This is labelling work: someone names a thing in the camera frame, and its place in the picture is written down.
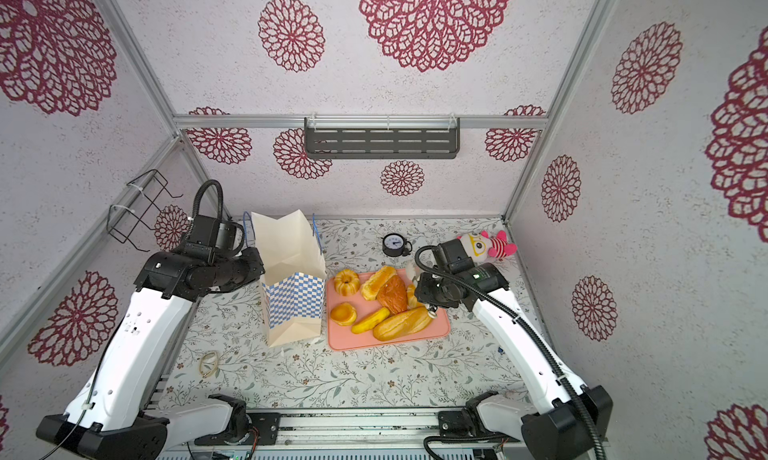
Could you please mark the small bundt cake bread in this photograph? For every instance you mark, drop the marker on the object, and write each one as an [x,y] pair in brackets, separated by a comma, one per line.
[346,283]

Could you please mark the black wire wall rack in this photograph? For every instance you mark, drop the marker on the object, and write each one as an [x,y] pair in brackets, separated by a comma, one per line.
[126,218]

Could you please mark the round yellow tart bread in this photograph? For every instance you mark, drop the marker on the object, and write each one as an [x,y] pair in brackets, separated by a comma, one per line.
[343,314]

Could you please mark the pink white plush toy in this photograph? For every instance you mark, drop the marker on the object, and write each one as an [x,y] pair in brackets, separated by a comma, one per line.
[483,247]

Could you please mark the black alarm clock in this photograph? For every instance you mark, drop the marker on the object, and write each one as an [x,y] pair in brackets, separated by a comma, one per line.
[396,245]

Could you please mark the blue checkered paper bag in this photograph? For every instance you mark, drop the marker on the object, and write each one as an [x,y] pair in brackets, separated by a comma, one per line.
[293,285]

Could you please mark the pink plastic tray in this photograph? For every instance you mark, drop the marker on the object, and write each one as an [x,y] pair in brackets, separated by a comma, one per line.
[341,338]

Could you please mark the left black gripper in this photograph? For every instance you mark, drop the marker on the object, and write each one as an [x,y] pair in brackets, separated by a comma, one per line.
[256,268]

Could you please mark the yellow ring donut bread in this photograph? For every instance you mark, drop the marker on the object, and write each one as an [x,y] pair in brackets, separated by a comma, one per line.
[412,300]

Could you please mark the yellow twisted bread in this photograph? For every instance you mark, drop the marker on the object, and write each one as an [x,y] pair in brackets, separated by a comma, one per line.
[371,321]

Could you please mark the grey wall shelf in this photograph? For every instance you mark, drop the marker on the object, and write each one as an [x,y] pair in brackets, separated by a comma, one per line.
[381,140]

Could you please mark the ridged rectangular pastry bread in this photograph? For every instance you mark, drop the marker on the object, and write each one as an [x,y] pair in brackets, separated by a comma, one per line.
[376,282]

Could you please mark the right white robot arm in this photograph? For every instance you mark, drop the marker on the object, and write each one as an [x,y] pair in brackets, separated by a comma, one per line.
[528,352]

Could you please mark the long baguette bread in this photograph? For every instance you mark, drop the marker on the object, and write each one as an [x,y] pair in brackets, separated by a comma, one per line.
[402,324]

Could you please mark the beige rubber band loop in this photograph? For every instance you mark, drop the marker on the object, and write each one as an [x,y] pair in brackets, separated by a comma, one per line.
[208,364]

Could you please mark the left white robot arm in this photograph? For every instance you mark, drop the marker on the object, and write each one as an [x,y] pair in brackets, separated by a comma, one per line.
[106,419]

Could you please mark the brown croissant bread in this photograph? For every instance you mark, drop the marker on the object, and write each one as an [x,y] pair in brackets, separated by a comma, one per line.
[393,296]

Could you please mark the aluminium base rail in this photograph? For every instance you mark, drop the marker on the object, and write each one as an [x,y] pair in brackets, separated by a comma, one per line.
[317,430]

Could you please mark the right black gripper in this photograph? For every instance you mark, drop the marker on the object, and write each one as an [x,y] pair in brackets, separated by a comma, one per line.
[423,293]

